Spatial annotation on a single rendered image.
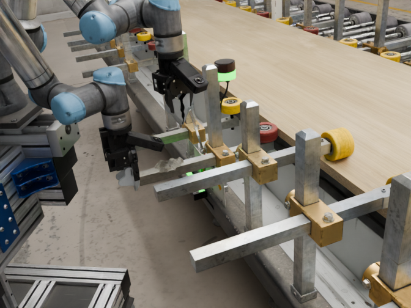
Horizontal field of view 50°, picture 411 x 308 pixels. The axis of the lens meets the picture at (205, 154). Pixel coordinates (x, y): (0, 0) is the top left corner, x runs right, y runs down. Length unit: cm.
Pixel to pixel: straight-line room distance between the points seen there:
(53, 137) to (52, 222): 144
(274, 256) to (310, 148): 43
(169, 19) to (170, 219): 157
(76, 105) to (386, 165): 78
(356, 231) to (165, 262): 126
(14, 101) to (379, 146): 104
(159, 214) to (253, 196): 146
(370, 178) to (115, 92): 66
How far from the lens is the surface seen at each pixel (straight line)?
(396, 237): 70
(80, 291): 192
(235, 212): 134
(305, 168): 86
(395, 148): 129
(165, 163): 129
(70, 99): 107
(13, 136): 141
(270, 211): 148
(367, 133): 136
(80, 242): 252
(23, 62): 114
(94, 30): 107
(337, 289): 124
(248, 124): 106
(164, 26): 115
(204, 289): 210
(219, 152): 131
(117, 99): 113
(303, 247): 97
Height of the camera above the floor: 150
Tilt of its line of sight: 29 degrees down
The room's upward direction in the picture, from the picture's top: 6 degrees counter-clockwise
